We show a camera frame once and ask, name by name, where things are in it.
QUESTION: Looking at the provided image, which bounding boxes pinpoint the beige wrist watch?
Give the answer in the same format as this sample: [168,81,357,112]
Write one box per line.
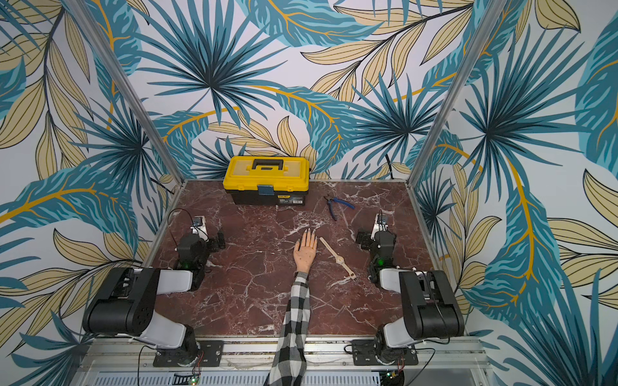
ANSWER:
[320,237,357,280]

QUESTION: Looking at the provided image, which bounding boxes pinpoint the checkered sleeve forearm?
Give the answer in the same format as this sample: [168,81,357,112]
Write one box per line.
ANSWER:
[264,272,311,385]

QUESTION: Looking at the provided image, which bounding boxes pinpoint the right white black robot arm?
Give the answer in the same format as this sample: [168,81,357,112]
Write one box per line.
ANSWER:
[356,212,464,364]

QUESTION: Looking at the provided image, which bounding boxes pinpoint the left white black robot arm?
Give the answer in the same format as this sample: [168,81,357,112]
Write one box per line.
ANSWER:
[82,216,226,367]

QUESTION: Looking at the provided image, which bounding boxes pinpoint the mannequin hand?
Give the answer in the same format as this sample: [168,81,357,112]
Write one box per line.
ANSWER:
[293,229,317,273]

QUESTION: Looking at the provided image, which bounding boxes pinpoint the yellow black toolbox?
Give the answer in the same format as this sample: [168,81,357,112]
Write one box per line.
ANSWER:
[223,156,310,206]

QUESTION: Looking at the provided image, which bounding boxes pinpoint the blue handled pliers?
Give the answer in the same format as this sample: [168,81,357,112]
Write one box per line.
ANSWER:
[323,195,357,222]

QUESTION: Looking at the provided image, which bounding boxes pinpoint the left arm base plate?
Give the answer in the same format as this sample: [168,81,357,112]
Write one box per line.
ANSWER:
[153,339,225,368]

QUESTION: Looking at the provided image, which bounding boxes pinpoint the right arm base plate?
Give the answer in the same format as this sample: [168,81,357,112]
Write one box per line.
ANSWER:
[344,339,418,366]

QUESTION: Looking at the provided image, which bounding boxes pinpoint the left aluminium frame post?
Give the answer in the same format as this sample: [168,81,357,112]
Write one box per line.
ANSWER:
[64,0,185,185]

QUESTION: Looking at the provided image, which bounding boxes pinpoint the aluminium frame post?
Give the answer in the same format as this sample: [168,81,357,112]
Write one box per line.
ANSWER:
[407,1,506,189]
[64,0,185,185]

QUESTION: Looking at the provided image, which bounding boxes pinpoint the right aluminium frame post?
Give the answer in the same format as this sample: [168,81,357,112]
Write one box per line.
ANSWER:
[407,1,506,189]

